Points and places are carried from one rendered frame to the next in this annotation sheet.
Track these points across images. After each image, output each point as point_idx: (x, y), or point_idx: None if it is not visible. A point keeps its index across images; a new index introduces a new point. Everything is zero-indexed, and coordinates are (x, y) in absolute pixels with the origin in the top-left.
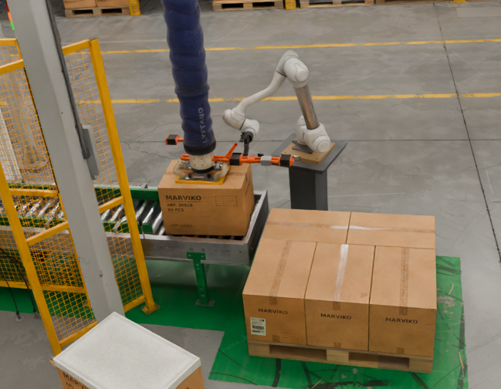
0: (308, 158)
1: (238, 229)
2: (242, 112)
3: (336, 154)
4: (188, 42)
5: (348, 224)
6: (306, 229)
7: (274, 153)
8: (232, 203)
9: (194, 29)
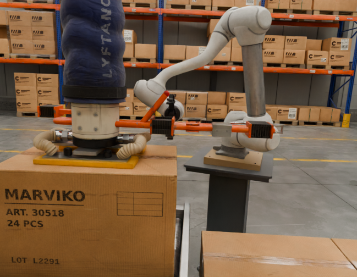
0: (243, 162)
1: (157, 270)
2: (163, 83)
3: (272, 162)
4: None
5: (348, 260)
6: (282, 269)
7: (192, 160)
8: (153, 210)
9: None
